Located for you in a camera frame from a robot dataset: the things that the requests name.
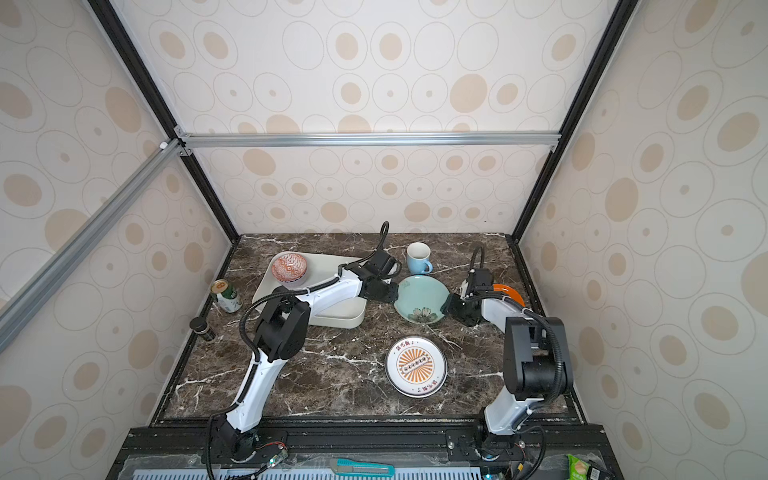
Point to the silver aluminium rail left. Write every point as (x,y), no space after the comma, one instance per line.
(25,305)

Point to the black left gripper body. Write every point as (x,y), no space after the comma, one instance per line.
(384,293)

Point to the teal utility knife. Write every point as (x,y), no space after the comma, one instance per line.
(350,468)

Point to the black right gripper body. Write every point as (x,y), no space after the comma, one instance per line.
(461,308)

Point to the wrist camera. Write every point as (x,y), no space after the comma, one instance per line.
(383,265)
(479,281)

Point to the white orange sunburst plate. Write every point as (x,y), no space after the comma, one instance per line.
(416,367)

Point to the black frame post left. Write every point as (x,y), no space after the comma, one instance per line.
(107,17)

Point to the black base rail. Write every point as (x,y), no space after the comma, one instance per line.
(418,449)

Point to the black frame post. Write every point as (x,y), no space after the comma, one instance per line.
(107,17)
(606,46)

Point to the light blue ceramic mug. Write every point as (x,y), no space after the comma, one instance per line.
(418,259)

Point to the black frame post right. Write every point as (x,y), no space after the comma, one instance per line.
(606,46)

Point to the small dark cap bottle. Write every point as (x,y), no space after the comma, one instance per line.
(202,329)

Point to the white plastic bin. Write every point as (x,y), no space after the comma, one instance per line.
(335,306)

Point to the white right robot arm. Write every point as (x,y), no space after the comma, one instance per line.
(536,366)

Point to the green label drink bottle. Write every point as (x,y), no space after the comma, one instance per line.
(225,296)

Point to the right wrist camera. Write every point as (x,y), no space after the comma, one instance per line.
(479,281)

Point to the red patterned bowl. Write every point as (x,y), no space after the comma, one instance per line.
(289,269)

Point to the mint green flower plate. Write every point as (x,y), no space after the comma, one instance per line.
(421,299)

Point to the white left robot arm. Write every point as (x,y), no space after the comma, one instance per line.
(275,327)

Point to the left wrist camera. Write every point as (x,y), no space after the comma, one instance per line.
(383,265)

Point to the silver aluminium rail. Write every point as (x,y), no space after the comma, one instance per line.
(375,139)
(25,305)

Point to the green snack packet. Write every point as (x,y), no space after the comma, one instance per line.
(579,469)

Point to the silver aluminium rail back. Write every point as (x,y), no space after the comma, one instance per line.
(375,139)

